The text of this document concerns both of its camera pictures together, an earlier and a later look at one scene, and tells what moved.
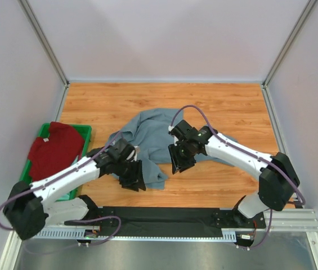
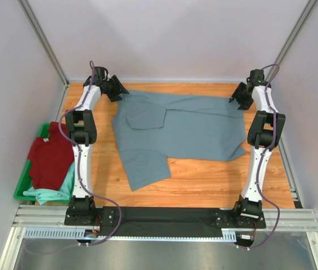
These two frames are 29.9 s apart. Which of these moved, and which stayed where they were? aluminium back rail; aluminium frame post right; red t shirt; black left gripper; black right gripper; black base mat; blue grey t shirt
Moved: black right gripper; black left gripper; blue grey t shirt
Stayed: red t shirt; aluminium back rail; aluminium frame post right; black base mat
